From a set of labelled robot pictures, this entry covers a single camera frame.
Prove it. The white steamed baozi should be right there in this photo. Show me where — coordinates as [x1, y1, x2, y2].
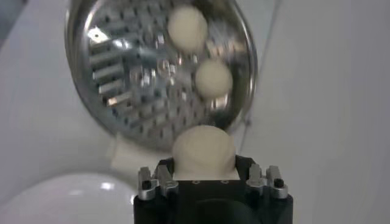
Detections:
[166, 4, 209, 53]
[171, 124, 238, 181]
[194, 58, 234, 100]

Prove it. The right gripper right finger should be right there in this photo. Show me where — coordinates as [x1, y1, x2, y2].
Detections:
[235, 155, 289, 200]

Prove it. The white round plate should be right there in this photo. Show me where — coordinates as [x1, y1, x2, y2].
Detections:
[0, 172, 137, 224]

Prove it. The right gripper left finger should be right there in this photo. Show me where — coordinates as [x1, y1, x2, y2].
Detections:
[137, 158, 179, 202]

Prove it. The steel steamer basket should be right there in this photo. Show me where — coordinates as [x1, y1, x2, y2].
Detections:
[64, 0, 259, 178]

